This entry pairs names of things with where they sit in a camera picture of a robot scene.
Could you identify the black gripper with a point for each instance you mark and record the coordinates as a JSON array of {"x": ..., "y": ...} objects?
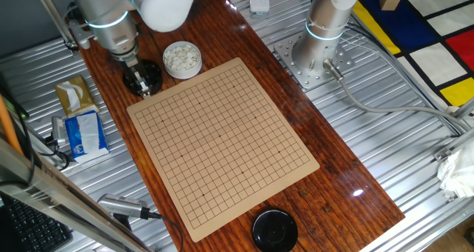
[{"x": 133, "y": 72}]

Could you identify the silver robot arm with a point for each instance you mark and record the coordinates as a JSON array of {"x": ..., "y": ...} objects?
[{"x": 322, "y": 26}]

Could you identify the beige go board mat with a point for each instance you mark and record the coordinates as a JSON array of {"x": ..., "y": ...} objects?
[{"x": 222, "y": 148}]

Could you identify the black round stone bowl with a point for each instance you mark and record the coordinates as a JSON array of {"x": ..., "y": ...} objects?
[{"x": 155, "y": 78}]

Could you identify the white round stone bowl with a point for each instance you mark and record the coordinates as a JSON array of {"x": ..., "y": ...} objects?
[{"x": 183, "y": 73}]

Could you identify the heap of white go stones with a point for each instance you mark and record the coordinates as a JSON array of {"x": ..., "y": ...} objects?
[{"x": 181, "y": 57}]

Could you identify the gold tissue pack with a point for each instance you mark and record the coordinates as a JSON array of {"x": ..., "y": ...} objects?
[{"x": 76, "y": 96}]

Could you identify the blue tissue pack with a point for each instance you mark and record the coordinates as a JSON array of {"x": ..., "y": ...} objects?
[{"x": 87, "y": 137}]

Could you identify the small silver device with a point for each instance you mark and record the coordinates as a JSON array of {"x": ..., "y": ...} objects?
[{"x": 58, "y": 129}]

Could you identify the thin aluminium pole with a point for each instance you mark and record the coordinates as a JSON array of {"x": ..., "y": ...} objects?
[{"x": 55, "y": 18}]

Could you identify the orange pole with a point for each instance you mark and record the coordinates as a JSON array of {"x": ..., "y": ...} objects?
[{"x": 7, "y": 126}]

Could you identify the black computer keyboard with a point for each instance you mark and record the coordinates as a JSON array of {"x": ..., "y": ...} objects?
[{"x": 33, "y": 229}]

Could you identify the black round bowl lid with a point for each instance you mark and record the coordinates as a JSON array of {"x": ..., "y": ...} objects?
[{"x": 274, "y": 229}]

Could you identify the small wooden cube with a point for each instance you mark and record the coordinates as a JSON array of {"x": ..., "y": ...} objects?
[{"x": 389, "y": 0}]

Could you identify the colourful checked cloth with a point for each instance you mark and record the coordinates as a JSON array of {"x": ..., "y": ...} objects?
[{"x": 437, "y": 59}]

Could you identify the white crumpled cloth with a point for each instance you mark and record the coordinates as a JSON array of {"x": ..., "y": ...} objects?
[{"x": 457, "y": 174}]

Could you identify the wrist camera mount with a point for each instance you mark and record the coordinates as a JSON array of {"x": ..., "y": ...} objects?
[{"x": 81, "y": 31}]

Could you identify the silver ribbed camera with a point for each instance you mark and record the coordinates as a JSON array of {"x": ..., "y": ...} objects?
[{"x": 118, "y": 204}]

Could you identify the aluminium frame bar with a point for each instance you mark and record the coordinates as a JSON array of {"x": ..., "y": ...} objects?
[{"x": 55, "y": 196}]

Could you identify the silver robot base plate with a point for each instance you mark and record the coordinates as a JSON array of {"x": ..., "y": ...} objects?
[{"x": 296, "y": 65}]

